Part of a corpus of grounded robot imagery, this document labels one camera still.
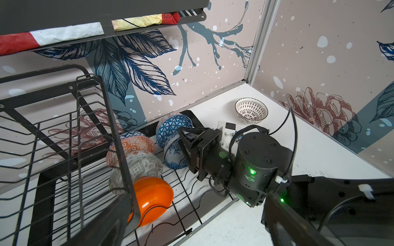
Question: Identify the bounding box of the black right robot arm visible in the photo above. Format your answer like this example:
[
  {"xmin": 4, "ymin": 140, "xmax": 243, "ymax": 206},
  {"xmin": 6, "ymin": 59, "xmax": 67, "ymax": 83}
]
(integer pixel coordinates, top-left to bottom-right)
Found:
[{"xmin": 178, "ymin": 125, "xmax": 394, "ymax": 246}]

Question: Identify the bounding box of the red cassava chips bag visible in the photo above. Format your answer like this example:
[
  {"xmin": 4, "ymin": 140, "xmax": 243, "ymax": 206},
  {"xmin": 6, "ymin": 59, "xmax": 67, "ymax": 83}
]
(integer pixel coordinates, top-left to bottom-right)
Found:
[{"xmin": 1, "ymin": 12, "xmax": 181, "ymax": 56}]

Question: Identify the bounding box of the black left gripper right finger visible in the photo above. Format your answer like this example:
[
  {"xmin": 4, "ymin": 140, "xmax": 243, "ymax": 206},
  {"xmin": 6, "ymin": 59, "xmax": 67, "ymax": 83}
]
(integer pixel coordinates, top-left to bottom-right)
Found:
[{"xmin": 261, "ymin": 192, "xmax": 332, "ymax": 246}]

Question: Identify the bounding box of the red patterned bowl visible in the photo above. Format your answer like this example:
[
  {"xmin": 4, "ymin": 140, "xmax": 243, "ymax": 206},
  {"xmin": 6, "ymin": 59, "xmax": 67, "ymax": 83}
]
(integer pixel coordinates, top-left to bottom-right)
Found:
[{"xmin": 106, "ymin": 131, "xmax": 155, "ymax": 167}]

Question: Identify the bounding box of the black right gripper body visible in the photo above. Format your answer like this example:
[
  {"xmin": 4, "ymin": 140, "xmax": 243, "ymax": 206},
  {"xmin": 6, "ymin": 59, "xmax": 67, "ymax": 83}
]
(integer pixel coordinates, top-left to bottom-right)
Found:
[{"xmin": 186, "ymin": 129, "xmax": 234, "ymax": 186}]

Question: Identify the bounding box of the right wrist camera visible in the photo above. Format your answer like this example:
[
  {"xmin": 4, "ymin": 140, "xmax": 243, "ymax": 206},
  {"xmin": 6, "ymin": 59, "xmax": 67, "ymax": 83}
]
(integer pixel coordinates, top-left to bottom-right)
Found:
[{"xmin": 217, "ymin": 121, "xmax": 236, "ymax": 151}]

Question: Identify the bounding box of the black wire dish rack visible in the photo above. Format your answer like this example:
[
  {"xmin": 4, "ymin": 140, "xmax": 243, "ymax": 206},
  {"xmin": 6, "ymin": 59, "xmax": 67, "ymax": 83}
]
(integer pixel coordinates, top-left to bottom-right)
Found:
[{"xmin": 1, "ymin": 65, "xmax": 236, "ymax": 246}]

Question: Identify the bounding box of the orange plastic bowl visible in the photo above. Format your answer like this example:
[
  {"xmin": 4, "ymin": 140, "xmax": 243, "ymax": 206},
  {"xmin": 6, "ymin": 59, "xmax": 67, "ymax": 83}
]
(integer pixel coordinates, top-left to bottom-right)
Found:
[{"xmin": 133, "ymin": 176, "xmax": 174, "ymax": 227}]

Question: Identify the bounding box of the blue floral bowl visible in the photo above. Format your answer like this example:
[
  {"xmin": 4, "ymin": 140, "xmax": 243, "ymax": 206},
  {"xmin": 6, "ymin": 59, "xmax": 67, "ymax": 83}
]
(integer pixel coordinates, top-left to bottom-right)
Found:
[{"xmin": 164, "ymin": 133, "xmax": 188, "ymax": 170}]

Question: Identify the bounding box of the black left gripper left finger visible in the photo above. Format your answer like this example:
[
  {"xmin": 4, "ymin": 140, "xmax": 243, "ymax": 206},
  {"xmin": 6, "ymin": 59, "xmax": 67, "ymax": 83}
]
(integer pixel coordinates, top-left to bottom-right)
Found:
[{"xmin": 64, "ymin": 193, "xmax": 132, "ymax": 246}]

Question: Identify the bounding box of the white brown lattice bowl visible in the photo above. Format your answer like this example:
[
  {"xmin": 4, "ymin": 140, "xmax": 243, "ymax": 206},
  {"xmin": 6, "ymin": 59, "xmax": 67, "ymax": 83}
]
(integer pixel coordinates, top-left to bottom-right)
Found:
[{"xmin": 235, "ymin": 97, "xmax": 268, "ymax": 125}]

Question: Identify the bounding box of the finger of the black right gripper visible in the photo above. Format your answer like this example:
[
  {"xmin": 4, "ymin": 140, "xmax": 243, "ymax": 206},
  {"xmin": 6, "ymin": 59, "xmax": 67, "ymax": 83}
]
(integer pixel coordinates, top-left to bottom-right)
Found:
[
  {"xmin": 178, "ymin": 140, "xmax": 197, "ymax": 168},
  {"xmin": 177, "ymin": 127, "xmax": 212, "ymax": 145}
]

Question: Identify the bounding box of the blue geometric patterned bowl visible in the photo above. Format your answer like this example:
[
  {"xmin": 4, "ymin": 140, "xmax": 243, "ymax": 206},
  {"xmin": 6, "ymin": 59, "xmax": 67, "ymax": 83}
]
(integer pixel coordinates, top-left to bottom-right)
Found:
[{"xmin": 156, "ymin": 114, "xmax": 193, "ymax": 149}]

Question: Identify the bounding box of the green patterned bowl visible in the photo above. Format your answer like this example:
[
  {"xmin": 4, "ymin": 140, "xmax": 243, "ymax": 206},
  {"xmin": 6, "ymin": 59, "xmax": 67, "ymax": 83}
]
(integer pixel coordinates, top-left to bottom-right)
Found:
[{"xmin": 108, "ymin": 151, "xmax": 163, "ymax": 195}]

